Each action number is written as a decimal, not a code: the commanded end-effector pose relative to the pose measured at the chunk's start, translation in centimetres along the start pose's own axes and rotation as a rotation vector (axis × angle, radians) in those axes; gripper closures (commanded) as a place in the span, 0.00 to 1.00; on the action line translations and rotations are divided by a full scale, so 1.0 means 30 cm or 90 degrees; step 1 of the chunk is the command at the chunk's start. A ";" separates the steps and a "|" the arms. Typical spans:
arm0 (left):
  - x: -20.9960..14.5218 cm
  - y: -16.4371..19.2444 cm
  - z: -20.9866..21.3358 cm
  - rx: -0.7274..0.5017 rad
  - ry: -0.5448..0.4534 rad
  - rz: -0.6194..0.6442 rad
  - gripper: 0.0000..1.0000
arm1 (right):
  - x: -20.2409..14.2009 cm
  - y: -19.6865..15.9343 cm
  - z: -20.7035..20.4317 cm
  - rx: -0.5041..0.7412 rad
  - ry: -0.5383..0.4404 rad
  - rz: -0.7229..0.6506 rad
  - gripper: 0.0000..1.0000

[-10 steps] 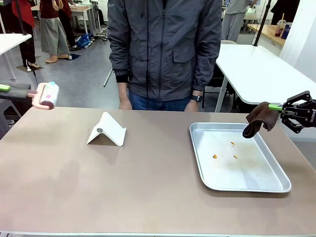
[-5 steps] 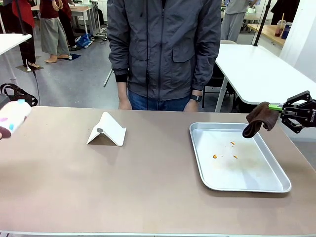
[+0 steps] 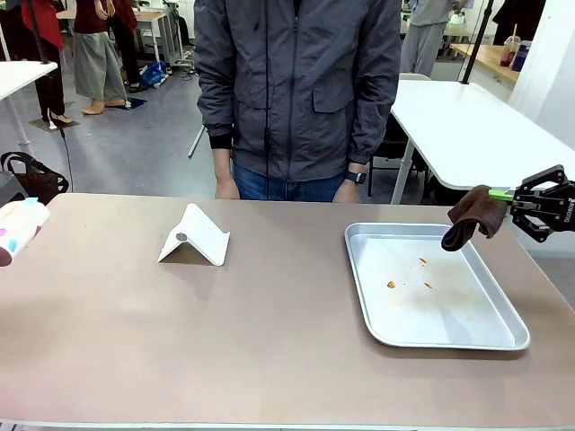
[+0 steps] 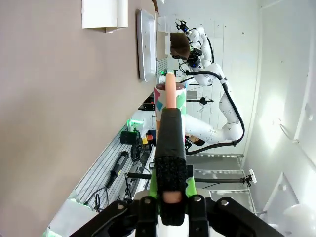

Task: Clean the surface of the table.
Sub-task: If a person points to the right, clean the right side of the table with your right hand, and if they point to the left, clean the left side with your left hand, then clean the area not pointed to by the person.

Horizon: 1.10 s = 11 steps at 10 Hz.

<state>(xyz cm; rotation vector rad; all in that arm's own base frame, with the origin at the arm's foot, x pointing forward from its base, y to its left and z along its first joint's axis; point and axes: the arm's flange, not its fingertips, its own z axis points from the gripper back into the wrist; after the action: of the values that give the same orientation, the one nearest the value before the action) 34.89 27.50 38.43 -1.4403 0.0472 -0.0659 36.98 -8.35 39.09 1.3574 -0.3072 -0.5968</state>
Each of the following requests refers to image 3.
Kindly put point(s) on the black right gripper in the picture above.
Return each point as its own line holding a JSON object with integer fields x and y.
{"x": 569, "y": 206}

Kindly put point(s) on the brown cloth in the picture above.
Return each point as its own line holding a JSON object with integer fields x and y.
{"x": 476, "y": 215}

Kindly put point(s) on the person's right forearm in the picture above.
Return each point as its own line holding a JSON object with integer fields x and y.
{"x": 222, "y": 161}

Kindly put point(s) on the person's left hand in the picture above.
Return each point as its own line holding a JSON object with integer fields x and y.
{"x": 346, "y": 192}

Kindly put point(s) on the person's right hand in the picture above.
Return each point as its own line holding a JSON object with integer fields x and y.
{"x": 226, "y": 187}

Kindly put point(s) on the large white table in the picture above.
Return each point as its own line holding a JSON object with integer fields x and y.
{"x": 471, "y": 130}

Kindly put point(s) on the blue cup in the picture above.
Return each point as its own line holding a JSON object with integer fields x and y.
{"x": 521, "y": 56}

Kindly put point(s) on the silver metal tray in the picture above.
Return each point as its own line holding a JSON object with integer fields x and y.
{"x": 431, "y": 314}

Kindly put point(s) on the wooden side desk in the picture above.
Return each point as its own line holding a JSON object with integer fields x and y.
{"x": 487, "y": 58}

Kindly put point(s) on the red drink cup with straw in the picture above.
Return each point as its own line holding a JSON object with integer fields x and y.
{"x": 509, "y": 50}

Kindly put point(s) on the black pole with clamp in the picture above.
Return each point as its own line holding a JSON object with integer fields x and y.
{"x": 476, "y": 40}

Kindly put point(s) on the black wristwatch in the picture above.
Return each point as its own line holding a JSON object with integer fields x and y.
{"x": 356, "y": 177}

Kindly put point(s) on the person in black clothes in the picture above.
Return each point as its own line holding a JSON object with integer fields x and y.
{"x": 516, "y": 18}

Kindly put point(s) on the person in grey clothes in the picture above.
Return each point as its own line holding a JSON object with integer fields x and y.
{"x": 422, "y": 40}

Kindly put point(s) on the blue jeans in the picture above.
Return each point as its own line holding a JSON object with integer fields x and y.
{"x": 292, "y": 188}

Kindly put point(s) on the grey zip jacket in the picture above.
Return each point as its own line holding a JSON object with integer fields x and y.
{"x": 296, "y": 81}

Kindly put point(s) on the white folded roller stand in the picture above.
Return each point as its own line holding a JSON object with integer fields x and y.
{"x": 202, "y": 242}

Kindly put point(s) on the blue bag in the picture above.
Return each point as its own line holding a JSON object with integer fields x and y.
{"x": 153, "y": 74}

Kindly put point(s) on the wooden background desk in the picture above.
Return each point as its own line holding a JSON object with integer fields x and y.
{"x": 148, "y": 20}

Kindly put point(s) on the person in grey skirt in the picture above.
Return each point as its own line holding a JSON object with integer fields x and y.
{"x": 96, "y": 63}

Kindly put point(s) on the black tote bag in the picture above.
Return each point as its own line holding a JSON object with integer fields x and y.
{"x": 38, "y": 179}

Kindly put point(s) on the person in red coat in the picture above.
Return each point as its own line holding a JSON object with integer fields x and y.
{"x": 47, "y": 54}

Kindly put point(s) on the black thin pole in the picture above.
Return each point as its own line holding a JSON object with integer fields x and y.
{"x": 38, "y": 36}

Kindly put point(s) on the small white table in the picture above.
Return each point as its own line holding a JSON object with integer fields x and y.
{"x": 18, "y": 76}

